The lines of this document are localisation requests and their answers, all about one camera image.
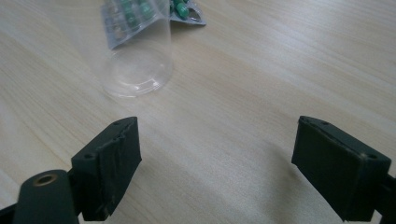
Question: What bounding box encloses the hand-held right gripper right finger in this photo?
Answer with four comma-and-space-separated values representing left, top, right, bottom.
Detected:
290, 115, 392, 222

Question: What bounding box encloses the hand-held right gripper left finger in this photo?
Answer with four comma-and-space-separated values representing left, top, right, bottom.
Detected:
70, 116, 143, 222

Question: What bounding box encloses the clear plastic cup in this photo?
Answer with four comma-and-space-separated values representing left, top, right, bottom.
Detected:
66, 0, 174, 99

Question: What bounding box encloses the green capsule blister pack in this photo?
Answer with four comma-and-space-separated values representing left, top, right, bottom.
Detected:
101, 0, 207, 50

